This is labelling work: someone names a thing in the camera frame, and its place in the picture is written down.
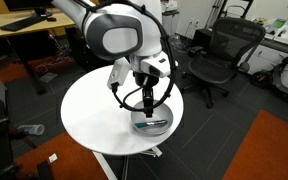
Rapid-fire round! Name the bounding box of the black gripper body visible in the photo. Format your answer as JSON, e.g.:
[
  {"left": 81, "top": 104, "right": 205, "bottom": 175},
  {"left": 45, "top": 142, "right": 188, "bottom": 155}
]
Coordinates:
[{"left": 132, "top": 71, "right": 159, "bottom": 89}]

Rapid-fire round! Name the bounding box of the teal and silver marker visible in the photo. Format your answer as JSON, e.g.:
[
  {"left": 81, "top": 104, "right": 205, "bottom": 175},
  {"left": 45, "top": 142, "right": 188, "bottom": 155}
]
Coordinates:
[{"left": 134, "top": 119, "right": 168, "bottom": 129}]

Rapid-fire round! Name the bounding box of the white round bowl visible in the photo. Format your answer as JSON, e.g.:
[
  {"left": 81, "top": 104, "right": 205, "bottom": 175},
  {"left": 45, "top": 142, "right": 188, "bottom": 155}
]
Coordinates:
[{"left": 130, "top": 99, "right": 174, "bottom": 136}]

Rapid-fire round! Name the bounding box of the white table base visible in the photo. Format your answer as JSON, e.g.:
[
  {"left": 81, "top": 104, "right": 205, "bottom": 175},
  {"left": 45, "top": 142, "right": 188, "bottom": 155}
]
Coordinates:
[{"left": 92, "top": 145, "right": 164, "bottom": 180}]

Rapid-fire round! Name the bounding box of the black computer tower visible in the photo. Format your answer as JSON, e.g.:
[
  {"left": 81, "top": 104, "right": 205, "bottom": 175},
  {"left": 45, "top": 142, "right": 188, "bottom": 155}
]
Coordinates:
[{"left": 191, "top": 27, "right": 214, "bottom": 52}]

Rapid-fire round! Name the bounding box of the black mesh office chair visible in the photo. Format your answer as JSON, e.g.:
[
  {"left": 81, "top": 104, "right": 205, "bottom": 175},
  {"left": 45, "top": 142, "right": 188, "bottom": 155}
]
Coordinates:
[{"left": 181, "top": 16, "right": 267, "bottom": 109}]

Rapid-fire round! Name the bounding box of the grey floor power strip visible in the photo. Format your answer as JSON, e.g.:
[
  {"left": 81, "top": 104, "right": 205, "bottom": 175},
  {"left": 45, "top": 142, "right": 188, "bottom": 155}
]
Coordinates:
[{"left": 38, "top": 71, "right": 59, "bottom": 84}]

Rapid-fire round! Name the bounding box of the small white paper scrap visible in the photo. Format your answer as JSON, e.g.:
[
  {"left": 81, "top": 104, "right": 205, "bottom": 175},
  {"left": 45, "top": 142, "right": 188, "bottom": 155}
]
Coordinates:
[{"left": 48, "top": 152, "right": 59, "bottom": 164}]

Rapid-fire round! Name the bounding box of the clear plastic bag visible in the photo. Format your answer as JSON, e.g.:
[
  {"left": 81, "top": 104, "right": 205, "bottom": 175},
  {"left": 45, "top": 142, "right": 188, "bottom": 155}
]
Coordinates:
[{"left": 17, "top": 123, "right": 46, "bottom": 136}]

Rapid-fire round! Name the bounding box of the wooden desk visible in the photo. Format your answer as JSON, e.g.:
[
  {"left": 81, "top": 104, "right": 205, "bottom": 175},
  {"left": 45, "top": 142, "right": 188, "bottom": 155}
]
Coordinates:
[{"left": 0, "top": 8, "right": 77, "bottom": 95}]

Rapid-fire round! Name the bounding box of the black keyboard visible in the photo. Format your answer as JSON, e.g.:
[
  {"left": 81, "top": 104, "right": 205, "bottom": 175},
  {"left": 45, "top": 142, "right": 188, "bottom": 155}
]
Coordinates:
[{"left": 0, "top": 15, "right": 47, "bottom": 33}]

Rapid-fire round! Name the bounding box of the black electric scooter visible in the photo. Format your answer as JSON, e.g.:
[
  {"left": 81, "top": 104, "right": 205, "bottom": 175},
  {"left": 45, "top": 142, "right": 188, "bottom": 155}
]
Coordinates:
[{"left": 248, "top": 49, "right": 288, "bottom": 102}]

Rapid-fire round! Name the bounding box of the black computer monitor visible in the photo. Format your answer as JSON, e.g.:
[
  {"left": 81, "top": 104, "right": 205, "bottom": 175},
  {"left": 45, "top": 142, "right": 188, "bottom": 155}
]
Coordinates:
[{"left": 3, "top": 0, "right": 56, "bottom": 18}]

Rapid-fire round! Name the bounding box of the white cabinet counter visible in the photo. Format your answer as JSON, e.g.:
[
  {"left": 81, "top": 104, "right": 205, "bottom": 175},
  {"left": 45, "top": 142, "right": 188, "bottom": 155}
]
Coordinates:
[{"left": 237, "top": 19, "right": 288, "bottom": 100}]

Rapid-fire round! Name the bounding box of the green container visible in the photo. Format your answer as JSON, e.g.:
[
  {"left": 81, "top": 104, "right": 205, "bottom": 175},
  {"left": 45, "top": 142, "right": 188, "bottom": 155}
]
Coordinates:
[{"left": 272, "top": 17, "right": 287, "bottom": 30}]

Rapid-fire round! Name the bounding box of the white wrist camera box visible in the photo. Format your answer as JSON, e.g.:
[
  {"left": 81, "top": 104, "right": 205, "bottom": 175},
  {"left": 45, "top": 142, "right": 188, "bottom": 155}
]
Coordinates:
[{"left": 106, "top": 57, "right": 132, "bottom": 92}]

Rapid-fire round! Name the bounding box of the black upright post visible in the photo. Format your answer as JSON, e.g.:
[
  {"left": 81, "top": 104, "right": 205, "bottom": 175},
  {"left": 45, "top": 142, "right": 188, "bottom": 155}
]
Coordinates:
[{"left": 36, "top": 159, "right": 54, "bottom": 180}]

